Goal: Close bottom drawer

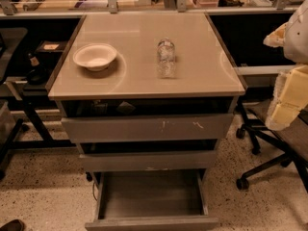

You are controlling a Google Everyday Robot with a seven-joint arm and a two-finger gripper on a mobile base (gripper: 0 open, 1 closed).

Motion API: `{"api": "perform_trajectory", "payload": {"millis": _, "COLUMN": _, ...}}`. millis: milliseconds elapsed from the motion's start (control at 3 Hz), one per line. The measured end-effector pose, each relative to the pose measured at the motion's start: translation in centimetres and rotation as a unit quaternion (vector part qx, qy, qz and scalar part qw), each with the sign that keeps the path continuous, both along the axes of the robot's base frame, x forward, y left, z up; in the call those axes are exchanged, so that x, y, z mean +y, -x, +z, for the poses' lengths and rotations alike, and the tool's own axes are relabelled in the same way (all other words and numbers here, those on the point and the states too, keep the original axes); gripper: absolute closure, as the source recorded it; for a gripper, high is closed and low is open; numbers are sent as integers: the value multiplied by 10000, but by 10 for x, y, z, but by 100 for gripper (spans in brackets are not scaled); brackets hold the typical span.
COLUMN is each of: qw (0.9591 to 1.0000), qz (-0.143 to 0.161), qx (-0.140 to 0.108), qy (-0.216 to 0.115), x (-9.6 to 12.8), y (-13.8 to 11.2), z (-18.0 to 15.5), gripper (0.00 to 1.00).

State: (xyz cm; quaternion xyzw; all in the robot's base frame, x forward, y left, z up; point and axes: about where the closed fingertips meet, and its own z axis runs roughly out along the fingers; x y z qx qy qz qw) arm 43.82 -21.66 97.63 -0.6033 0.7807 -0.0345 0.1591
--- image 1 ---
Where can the grey top drawer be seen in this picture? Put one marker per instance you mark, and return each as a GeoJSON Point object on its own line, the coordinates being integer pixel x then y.
{"type": "Point", "coordinates": [147, 127]}

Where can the grey drawer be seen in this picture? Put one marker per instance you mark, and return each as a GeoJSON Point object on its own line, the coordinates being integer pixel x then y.
{"type": "Point", "coordinates": [165, 200]}
{"type": "Point", "coordinates": [149, 155]}
{"type": "Point", "coordinates": [147, 127]}

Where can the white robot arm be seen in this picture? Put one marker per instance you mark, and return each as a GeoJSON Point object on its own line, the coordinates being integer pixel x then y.
{"type": "Point", "coordinates": [295, 46]}

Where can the white paper bowl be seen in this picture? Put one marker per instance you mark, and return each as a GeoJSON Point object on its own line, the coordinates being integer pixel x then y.
{"type": "Point", "coordinates": [95, 56]}

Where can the black device under desk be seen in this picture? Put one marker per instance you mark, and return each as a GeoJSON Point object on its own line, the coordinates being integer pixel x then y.
{"type": "Point", "coordinates": [39, 74]}

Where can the grey drawer cabinet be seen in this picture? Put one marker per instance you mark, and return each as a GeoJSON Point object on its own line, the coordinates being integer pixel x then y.
{"type": "Point", "coordinates": [205, 82]}

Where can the grey middle drawer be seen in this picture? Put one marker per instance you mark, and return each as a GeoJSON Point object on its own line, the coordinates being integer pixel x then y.
{"type": "Point", "coordinates": [149, 155]}

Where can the grey bottom drawer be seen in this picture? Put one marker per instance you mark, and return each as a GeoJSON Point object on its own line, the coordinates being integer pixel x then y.
{"type": "Point", "coordinates": [165, 200]}

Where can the black office chair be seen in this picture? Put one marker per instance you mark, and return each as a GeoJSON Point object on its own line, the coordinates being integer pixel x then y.
{"type": "Point", "coordinates": [292, 141]}

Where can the dark shoe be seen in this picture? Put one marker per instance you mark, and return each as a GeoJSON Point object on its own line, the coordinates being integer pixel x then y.
{"type": "Point", "coordinates": [14, 225]}

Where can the clear plastic water bottle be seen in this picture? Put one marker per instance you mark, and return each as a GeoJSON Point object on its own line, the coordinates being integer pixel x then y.
{"type": "Point", "coordinates": [166, 58]}

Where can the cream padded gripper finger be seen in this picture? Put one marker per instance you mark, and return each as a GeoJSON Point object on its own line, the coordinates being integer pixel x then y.
{"type": "Point", "coordinates": [276, 38]}
{"type": "Point", "coordinates": [290, 96]}

